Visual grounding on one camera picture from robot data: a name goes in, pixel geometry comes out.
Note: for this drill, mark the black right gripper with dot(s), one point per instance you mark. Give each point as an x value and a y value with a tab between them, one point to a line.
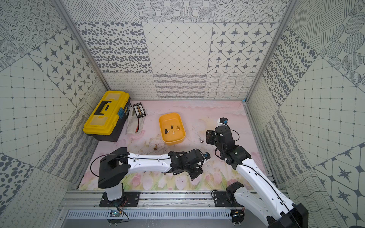
210	136

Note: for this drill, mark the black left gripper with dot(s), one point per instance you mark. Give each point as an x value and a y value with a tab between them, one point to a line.
196	164

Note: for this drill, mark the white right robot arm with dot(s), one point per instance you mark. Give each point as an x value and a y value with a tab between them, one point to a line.
262	185

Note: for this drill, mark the yellow plastic storage tray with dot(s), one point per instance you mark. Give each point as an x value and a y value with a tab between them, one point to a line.
168	124

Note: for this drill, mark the black chess picture card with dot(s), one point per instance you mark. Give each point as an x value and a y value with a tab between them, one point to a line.
139	110

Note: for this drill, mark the clear plastic bag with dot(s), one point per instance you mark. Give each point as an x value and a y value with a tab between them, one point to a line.
134	124

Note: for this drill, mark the yellow black toolbox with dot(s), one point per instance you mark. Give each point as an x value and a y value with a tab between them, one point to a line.
108	119

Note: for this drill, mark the aluminium rail base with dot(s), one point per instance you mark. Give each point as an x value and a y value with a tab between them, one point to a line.
168	209

